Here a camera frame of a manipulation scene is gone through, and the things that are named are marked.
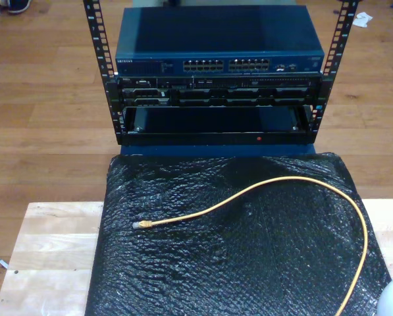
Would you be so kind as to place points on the crumpled white paper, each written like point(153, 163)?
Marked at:
point(362, 19)

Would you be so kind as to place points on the black bubble wrap mat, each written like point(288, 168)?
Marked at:
point(216, 263)

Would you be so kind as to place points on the blue network switch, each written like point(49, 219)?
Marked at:
point(216, 29)

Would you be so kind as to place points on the black rack server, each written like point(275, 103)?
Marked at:
point(216, 84)

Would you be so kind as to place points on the black server rack frame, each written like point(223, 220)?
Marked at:
point(112, 98)

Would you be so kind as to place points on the dark shoe white sole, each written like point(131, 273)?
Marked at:
point(20, 6)

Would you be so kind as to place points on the black rack shelf tray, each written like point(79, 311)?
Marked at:
point(216, 138)

